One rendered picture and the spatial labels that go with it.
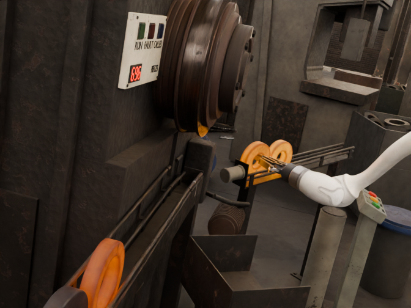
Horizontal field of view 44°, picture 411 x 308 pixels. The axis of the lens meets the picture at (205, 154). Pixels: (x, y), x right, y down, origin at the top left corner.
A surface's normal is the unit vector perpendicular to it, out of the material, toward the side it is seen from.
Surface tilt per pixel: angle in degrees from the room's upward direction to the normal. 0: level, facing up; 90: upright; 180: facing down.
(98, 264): 39
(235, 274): 5
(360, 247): 90
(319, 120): 90
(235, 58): 73
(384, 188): 90
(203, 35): 64
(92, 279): 59
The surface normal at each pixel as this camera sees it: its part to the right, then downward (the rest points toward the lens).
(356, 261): -0.21, 0.23
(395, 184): 0.05, 0.28
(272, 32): -0.44, 0.17
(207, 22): -0.07, -0.36
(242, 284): 0.22, -0.91
